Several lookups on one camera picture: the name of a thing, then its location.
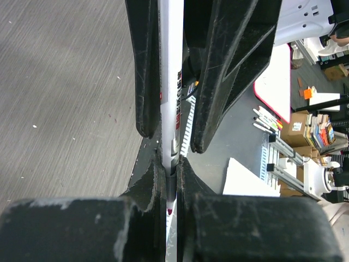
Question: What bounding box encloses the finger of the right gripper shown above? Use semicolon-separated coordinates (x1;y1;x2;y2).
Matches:
184;1;281;153
125;0;160;138

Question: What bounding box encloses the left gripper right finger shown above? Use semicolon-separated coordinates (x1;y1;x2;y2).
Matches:
177;157;344;261

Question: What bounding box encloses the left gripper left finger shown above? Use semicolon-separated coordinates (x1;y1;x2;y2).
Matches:
1;158;166;261

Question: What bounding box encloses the magenta whiteboard marker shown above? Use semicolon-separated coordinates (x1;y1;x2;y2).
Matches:
158;1;184;215

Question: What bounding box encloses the white slotted cable duct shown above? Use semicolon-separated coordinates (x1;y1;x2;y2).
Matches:
180;96;196;157

